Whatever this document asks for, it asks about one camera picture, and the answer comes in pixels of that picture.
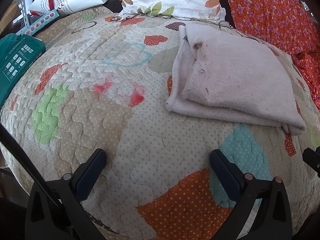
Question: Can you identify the red floral blanket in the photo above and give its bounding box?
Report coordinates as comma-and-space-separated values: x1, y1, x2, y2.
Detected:
226, 0, 319, 106

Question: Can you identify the heart patchwork quilt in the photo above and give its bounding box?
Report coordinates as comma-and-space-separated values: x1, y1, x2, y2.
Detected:
1, 6, 319, 239

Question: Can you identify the white metal shelf rack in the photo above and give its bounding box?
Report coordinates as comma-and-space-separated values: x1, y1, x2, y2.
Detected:
19, 0, 32, 29

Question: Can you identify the light blue paint box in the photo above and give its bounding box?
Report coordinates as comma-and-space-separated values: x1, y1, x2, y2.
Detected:
16, 9, 59, 36

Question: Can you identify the pale pink sweater grey trim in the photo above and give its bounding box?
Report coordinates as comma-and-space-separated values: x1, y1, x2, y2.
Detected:
166, 23, 306, 135

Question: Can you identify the green cardboard box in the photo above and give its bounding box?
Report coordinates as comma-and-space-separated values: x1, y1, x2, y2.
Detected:
1, 34, 46, 105

